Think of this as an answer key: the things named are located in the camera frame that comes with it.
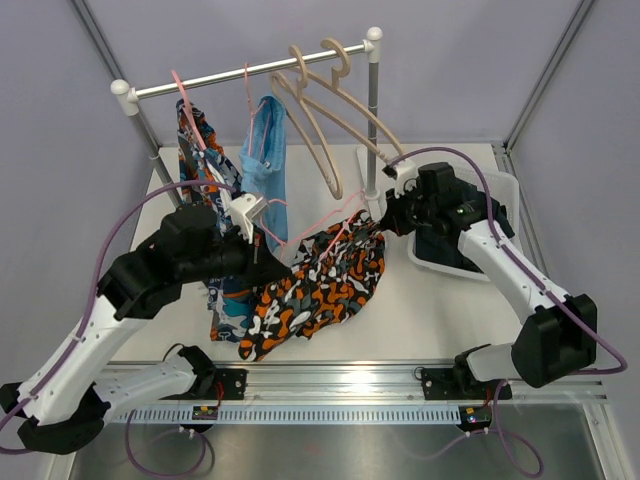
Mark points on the light blue shorts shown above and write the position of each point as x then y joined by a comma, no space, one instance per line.
270,180

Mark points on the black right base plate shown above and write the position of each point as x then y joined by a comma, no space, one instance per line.
454,382

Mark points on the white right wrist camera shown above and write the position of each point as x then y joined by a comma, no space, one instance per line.
405,176

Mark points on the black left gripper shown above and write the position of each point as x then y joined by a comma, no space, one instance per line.
259,264

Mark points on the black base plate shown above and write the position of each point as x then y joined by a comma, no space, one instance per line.
454,382
230,382

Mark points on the pink hanger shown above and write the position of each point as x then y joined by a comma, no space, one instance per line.
286,247
200,128
250,100

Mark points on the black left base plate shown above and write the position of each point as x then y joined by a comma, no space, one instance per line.
230,382

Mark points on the white slotted cable duct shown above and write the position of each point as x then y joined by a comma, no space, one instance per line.
230,414

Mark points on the orange black camouflage shorts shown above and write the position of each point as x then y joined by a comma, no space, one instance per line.
335,273

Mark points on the dark navy shorts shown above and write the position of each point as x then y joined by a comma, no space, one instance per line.
434,248

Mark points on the aluminium rail front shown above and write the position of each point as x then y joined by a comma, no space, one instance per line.
365,382

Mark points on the white plastic basket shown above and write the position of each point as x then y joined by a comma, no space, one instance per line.
505,189

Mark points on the white clothes rack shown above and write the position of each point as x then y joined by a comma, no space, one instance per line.
129,98

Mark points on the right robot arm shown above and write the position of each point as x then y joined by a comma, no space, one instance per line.
557,329

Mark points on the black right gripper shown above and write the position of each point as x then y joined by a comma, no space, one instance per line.
393,218

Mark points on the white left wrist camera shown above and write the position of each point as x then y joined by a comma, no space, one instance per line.
245,210

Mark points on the skull print colourful shorts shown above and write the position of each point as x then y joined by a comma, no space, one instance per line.
231,304

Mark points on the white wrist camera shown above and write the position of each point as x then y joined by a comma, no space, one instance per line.
245,210
405,176

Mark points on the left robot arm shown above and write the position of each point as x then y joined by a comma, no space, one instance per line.
64,406

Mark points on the beige hanger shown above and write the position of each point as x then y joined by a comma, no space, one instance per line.
334,49
292,97

